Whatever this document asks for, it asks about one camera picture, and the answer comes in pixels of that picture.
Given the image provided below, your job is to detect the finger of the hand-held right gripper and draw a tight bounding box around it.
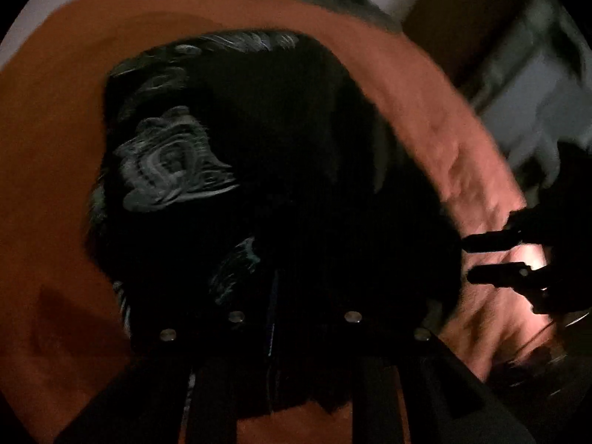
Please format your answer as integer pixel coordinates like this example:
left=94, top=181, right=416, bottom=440
left=461, top=229, right=527, bottom=253
left=466, top=262, right=534, bottom=288

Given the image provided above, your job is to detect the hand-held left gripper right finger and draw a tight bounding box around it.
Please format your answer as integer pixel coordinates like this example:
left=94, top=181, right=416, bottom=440
left=332, top=307, right=538, bottom=444

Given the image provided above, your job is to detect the dark wooden door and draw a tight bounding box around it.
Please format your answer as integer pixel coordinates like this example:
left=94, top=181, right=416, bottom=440
left=402, top=0, right=542, bottom=91

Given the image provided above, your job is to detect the black swirl patterned shirt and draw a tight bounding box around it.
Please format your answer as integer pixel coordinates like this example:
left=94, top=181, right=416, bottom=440
left=85, top=30, right=467, bottom=419

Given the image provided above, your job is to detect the orange fleece blanket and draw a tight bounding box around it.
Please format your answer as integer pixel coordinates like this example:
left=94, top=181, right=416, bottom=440
left=0, top=0, right=556, bottom=444

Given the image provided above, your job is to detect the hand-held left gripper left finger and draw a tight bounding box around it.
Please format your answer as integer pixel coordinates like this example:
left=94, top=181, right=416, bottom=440
left=53, top=286, right=279, bottom=444

